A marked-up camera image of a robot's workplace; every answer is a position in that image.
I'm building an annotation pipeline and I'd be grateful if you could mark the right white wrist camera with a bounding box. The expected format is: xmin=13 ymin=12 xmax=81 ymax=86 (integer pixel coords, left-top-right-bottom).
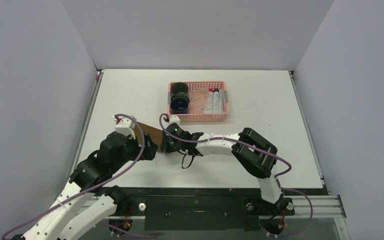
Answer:
xmin=162 ymin=114 xmax=181 ymax=126

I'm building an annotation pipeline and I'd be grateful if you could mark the brown oval wooden tray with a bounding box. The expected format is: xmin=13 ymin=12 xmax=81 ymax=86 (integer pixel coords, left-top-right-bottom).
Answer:
xmin=134 ymin=122 xmax=163 ymax=153

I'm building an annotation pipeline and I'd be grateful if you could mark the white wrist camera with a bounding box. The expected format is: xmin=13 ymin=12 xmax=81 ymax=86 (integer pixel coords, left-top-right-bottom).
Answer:
xmin=113 ymin=114 xmax=136 ymax=139
xmin=162 ymin=114 xmax=181 ymax=126

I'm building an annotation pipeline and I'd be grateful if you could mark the dark blue mug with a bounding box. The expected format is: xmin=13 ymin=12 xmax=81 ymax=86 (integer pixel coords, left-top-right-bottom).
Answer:
xmin=170 ymin=97 xmax=189 ymax=114

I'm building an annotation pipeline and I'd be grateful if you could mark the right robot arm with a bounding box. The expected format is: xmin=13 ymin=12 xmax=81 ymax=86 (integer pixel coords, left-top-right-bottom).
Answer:
xmin=160 ymin=123 xmax=282 ymax=214

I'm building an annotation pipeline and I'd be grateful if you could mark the pink perforated plastic basket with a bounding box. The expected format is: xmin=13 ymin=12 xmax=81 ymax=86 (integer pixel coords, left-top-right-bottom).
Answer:
xmin=168 ymin=81 xmax=230 ymax=123

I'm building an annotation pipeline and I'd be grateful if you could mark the grey tape strip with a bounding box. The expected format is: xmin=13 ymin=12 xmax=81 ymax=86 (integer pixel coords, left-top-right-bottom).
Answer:
xmin=167 ymin=92 xmax=171 ymax=105

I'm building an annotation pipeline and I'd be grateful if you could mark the dark green mug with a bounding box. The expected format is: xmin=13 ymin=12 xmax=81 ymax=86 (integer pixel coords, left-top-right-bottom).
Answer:
xmin=170 ymin=82 xmax=189 ymax=98

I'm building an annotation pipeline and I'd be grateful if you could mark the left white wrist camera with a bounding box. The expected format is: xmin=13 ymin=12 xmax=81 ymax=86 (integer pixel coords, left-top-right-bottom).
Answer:
xmin=113 ymin=114 xmax=136 ymax=139

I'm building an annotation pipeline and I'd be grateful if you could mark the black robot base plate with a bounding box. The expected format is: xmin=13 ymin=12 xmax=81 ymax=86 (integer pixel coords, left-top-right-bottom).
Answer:
xmin=109 ymin=187 xmax=295 ymax=231

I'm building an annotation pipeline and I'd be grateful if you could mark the aluminium rail frame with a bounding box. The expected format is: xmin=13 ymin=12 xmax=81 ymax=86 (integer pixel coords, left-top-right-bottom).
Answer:
xmin=290 ymin=195 xmax=347 ymax=219

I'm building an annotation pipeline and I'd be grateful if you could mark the dark cap toothpaste tube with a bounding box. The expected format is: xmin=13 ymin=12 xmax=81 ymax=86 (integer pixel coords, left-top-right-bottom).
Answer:
xmin=213 ymin=88 xmax=221 ymax=114

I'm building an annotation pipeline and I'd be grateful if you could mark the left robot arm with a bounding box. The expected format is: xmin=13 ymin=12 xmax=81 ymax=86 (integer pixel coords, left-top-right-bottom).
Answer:
xmin=13 ymin=131 xmax=158 ymax=240

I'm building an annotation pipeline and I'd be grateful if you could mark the red cap toothpaste tube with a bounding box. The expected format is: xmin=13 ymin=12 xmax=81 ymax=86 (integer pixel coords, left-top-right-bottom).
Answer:
xmin=206 ymin=88 xmax=214 ymax=114

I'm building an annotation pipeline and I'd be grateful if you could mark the light blue toothbrush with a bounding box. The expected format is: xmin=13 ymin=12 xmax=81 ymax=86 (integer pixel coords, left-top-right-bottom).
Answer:
xmin=219 ymin=89 xmax=225 ymax=114

